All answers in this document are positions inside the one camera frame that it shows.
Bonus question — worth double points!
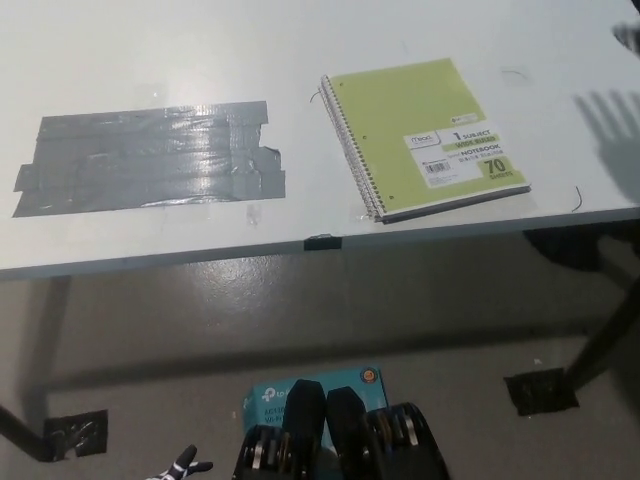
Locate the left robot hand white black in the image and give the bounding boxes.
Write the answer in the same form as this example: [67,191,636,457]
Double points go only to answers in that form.
[154,445,214,480]

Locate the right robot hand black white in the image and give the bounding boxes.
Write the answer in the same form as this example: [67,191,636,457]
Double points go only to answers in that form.
[612,21,640,54]

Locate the green spiral notebook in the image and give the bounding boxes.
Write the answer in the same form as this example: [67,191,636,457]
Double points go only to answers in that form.
[319,57,532,221]

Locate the purple spiral notebook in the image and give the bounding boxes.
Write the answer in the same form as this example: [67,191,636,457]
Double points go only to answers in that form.
[372,187,533,226]

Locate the black robot body blocks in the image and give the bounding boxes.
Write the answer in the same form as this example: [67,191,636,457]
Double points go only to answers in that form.
[232,378,447,480]

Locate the teal router box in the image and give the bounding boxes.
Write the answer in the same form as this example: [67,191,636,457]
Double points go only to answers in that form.
[243,366,389,451]

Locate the grey duct tape patch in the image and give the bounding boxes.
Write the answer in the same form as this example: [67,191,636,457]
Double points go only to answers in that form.
[10,99,288,219]

